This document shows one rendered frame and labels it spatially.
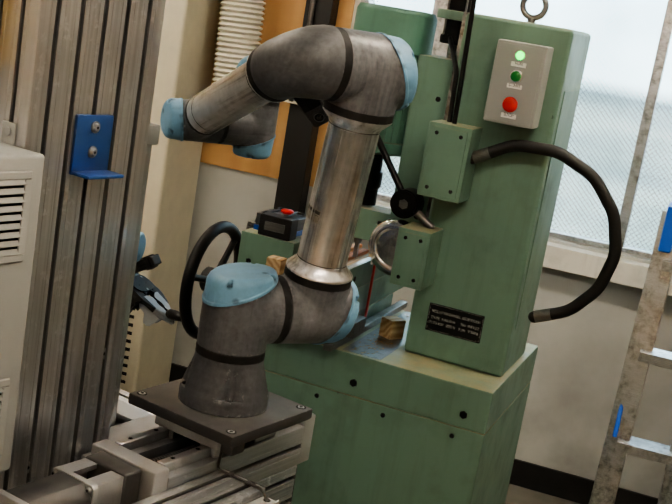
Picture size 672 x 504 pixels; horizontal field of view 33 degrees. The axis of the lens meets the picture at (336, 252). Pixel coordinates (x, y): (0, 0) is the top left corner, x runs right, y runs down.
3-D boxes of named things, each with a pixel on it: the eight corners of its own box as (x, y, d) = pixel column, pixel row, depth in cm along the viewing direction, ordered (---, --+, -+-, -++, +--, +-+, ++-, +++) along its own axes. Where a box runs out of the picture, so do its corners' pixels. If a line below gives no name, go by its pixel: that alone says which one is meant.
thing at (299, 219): (269, 224, 271) (272, 201, 270) (311, 234, 267) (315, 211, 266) (245, 231, 259) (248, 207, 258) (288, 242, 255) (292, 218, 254)
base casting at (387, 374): (310, 320, 287) (316, 285, 285) (531, 381, 268) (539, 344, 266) (229, 360, 246) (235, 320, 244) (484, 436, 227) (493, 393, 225)
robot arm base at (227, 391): (229, 424, 181) (238, 366, 179) (159, 394, 189) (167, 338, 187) (284, 405, 194) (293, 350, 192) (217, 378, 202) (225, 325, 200)
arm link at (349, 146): (248, 325, 198) (318, 16, 180) (322, 325, 206) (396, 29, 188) (276, 357, 188) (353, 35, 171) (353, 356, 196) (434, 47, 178)
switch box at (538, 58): (489, 118, 229) (505, 39, 226) (538, 128, 226) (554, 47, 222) (482, 119, 224) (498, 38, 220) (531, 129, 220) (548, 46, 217)
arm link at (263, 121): (208, 149, 215) (216, 91, 213) (261, 153, 221) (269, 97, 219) (224, 157, 209) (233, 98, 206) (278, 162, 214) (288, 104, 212)
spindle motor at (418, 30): (351, 140, 262) (374, 3, 255) (422, 155, 256) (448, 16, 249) (322, 144, 246) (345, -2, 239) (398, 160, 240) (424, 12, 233)
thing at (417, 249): (402, 276, 241) (412, 221, 238) (433, 284, 238) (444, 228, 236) (387, 283, 232) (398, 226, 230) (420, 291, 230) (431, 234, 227)
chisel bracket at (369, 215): (342, 234, 260) (348, 198, 258) (399, 248, 256) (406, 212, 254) (330, 239, 253) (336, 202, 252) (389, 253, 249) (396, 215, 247)
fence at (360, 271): (406, 261, 285) (410, 239, 284) (412, 262, 284) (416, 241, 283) (313, 304, 230) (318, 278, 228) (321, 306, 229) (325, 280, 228)
